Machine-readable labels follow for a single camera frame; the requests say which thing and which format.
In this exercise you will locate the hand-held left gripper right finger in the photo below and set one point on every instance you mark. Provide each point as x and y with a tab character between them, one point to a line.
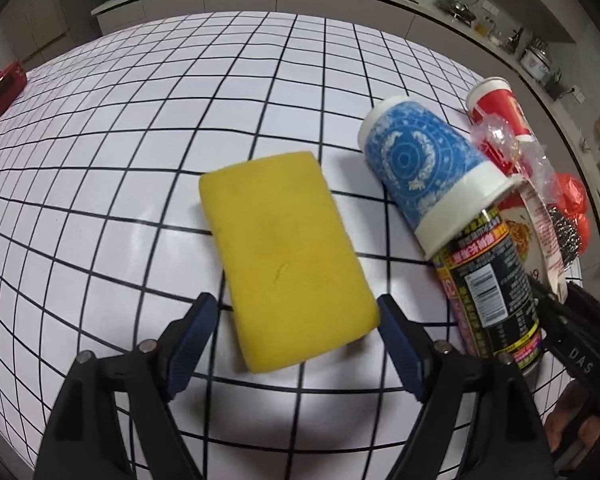
402	350

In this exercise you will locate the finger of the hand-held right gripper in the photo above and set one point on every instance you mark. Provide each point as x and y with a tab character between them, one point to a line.
592	306
547	305

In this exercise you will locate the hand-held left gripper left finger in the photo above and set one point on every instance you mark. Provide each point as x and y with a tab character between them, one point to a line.
192	345

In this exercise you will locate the black yellow label can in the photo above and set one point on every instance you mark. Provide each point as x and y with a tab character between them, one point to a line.
485	300

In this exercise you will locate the yellow sponge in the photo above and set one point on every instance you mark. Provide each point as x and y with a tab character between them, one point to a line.
280	260

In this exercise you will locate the clear plastic bag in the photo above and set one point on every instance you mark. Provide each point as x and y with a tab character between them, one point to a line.
537	165

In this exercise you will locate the blue patterned paper cup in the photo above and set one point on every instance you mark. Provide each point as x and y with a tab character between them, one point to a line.
420	170

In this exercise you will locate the red paper cup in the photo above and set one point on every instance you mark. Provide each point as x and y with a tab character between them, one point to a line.
495	105

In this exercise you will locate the person's right hand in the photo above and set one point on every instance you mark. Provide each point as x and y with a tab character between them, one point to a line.
562	410

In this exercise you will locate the steel wool scrubber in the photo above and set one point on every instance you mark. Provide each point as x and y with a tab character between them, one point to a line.
562	230

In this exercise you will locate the instant noodle bowl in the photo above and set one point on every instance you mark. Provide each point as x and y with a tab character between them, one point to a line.
522	230

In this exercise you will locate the red plastic bag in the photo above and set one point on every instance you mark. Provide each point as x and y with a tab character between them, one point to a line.
575	195

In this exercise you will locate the black utensil holder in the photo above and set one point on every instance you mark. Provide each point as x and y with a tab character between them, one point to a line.
555	86

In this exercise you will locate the white rice cooker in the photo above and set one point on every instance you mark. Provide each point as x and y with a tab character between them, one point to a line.
536	59

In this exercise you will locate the dark glass bottle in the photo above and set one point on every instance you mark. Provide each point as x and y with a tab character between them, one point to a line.
517	40

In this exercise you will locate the yellow oil bottle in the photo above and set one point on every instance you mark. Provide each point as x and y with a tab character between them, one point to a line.
485	27

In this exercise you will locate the red box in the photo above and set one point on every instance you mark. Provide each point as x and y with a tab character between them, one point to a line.
2	91

